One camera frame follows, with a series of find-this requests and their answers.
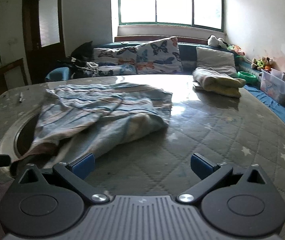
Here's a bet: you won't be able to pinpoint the dark wooden cabinet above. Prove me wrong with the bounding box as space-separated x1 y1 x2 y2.
0 9 30 108

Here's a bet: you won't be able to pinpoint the small clear plastic container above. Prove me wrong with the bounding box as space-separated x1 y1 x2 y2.
270 68 285 80

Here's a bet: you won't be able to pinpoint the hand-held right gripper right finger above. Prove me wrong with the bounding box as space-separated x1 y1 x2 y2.
176 153 270 203

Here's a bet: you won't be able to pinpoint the pile of dark clothes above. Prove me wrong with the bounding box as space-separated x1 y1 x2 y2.
58 56 99 79

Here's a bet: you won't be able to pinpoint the blue striped garment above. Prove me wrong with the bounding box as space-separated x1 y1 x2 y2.
10 83 173 178

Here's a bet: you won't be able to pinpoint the grey quilted star table cover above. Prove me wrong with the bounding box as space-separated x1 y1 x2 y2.
0 74 285 240

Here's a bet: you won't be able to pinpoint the white and black plush toy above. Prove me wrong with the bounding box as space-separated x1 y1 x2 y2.
207 35 229 49

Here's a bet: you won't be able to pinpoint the large butterfly print pillow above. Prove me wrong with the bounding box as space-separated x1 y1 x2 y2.
136 37 184 75

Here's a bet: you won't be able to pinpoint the black bag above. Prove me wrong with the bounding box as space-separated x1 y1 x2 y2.
70 41 94 62

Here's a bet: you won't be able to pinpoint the dark wooden door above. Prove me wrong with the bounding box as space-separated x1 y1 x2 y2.
22 0 66 85

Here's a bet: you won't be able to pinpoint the blue sofa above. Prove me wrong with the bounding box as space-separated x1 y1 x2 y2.
45 41 285 135

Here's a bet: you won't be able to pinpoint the green bowl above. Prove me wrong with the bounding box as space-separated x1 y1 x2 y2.
237 71 258 83

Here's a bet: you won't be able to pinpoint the folded yellow and white towels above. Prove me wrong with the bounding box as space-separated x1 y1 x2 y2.
192 67 246 98

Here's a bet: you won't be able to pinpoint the brown plush toy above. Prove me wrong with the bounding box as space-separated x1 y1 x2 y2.
251 57 274 71

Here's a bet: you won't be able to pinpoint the orange and green toy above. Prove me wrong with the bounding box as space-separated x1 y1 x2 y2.
226 44 245 57

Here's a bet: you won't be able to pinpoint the round metal table basin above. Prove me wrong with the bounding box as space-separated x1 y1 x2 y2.
0 112 58 163

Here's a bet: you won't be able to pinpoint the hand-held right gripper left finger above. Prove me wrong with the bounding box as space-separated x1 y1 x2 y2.
18 152 109 204

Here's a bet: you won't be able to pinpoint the grey pillow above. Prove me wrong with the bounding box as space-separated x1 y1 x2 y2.
196 46 236 75

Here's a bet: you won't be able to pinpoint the clear plastic storage box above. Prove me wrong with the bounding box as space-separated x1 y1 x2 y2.
259 68 285 103

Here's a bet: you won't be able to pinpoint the blue blanket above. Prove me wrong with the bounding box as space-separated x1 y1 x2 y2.
244 84 285 133

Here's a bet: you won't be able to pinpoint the green framed window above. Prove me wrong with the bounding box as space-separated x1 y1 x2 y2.
111 0 225 30

